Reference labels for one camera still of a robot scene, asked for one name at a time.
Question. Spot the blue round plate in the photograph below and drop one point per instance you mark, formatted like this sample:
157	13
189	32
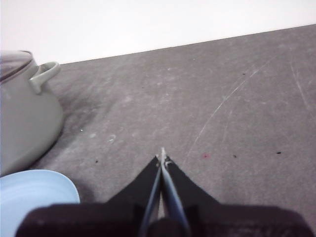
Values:
29	187

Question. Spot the sage green electric steamer pot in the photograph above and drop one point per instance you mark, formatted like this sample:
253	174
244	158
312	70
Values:
24	118

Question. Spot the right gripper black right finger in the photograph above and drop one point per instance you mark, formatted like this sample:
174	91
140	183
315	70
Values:
185	187

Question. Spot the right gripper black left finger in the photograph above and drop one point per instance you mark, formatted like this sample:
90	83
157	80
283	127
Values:
138	187

